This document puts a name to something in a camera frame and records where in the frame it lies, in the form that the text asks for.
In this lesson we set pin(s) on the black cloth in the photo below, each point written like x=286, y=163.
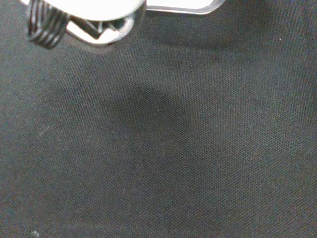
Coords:
x=173, y=148

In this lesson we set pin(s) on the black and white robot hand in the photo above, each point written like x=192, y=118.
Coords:
x=99, y=10

